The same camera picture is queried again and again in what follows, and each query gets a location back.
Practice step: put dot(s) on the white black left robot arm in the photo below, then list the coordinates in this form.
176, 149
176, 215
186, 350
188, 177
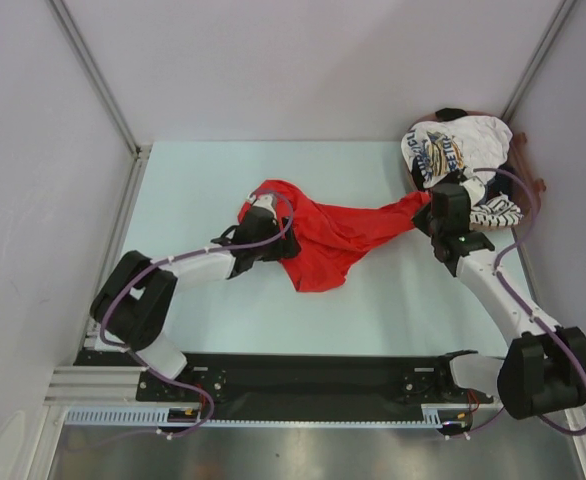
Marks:
132, 305

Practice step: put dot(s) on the navy white striped tank top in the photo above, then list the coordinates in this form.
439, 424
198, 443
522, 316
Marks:
497, 213

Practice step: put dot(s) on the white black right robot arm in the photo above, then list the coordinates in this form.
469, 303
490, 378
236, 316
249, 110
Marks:
544, 369

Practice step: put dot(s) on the white printed tank top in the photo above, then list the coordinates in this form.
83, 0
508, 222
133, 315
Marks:
432, 150

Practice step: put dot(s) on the red tank top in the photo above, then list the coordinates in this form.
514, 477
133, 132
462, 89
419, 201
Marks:
333, 238

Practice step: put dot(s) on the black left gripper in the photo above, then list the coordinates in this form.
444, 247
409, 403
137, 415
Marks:
284, 248

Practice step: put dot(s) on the brown translucent laundry basket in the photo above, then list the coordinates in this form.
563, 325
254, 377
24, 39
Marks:
515, 178

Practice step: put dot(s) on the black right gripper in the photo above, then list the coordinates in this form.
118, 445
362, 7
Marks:
420, 223

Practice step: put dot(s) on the aluminium frame rail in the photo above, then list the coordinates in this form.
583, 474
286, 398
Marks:
93, 386

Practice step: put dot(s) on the white slotted cable duct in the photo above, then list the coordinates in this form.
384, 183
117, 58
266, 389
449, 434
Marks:
152, 417

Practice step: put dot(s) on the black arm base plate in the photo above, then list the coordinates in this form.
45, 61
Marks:
315, 388

